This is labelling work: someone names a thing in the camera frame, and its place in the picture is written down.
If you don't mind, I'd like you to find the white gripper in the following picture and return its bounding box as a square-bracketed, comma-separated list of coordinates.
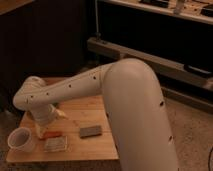
[30, 105, 69, 139]

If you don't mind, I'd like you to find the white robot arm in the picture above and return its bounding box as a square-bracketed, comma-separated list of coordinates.
[13, 58, 179, 171]

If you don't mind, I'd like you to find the clear plastic packet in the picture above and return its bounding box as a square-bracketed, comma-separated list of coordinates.
[44, 136, 67, 152]

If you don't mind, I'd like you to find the wooden table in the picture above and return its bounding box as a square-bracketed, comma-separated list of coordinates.
[6, 96, 118, 163]

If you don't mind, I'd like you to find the grey sponge block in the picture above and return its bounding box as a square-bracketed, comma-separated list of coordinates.
[79, 125, 102, 138]

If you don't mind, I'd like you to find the vertical metal pole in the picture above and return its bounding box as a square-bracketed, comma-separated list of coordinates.
[94, 0, 101, 41]

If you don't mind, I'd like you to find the upper wooden shelf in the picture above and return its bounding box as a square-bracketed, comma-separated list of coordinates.
[101, 0, 213, 25]

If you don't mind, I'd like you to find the long metal rail beam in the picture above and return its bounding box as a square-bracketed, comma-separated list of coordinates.
[87, 37, 213, 91]

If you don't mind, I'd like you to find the black device on rail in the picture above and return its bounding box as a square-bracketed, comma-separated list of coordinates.
[183, 64, 213, 78]

